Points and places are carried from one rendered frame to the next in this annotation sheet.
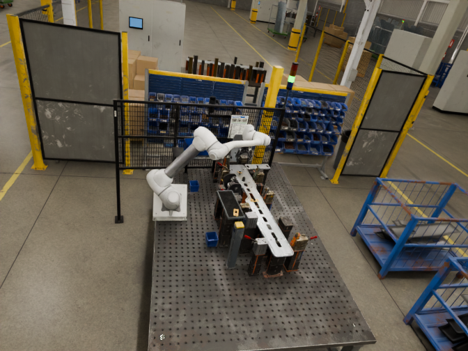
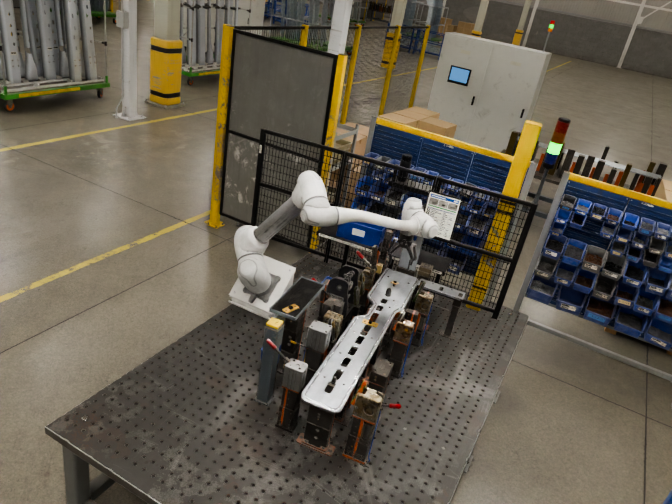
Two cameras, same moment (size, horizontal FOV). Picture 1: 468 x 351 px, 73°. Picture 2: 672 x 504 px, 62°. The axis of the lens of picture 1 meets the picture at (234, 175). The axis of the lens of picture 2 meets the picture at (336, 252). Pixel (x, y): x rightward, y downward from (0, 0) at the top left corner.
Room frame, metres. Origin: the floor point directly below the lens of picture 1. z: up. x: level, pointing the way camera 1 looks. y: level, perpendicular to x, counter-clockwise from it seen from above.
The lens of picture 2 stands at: (0.41, -1.59, 2.62)
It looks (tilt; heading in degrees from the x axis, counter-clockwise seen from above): 27 degrees down; 39
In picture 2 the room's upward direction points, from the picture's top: 11 degrees clockwise
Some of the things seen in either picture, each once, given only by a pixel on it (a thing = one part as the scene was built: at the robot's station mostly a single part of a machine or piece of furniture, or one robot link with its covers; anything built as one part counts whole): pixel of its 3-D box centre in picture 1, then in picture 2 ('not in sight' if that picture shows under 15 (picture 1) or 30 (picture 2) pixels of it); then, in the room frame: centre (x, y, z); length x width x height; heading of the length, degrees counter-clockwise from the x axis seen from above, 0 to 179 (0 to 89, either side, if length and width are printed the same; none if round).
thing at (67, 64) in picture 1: (79, 105); (272, 150); (3.88, 2.18, 1.00); 1.34 x 0.14 x 2.00; 105
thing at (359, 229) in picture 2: (198, 146); (361, 229); (3.18, 0.45, 1.10); 0.30 x 0.17 x 0.13; 115
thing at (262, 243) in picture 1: (257, 257); (291, 395); (1.88, -0.31, 0.88); 0.11 x 0.10 x 0.36; 112
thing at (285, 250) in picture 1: (255, 202); (370, 326); (2.47, -0.25, 1.00); 1.38 x 0.22 x 0.02; 22
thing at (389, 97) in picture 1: (378, 132); not in sight; (5.08, -2.21, 1.00); 1.04 x 0.14 x 2.00; 105
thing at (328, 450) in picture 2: (276, 262); (320, 421); (1.91, -0.48, 0.84); 0.18 x 0.06 x 0.29; 112
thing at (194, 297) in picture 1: (237, 223); (345, 360); (2.49, -0.13, 0.68); 2.56 x 1.61 x 0.04; 15
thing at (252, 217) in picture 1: (247, 232); (314, 360); (2.12, -0.21, 0.90); 0.13 x 0.10 x 0.41; 112
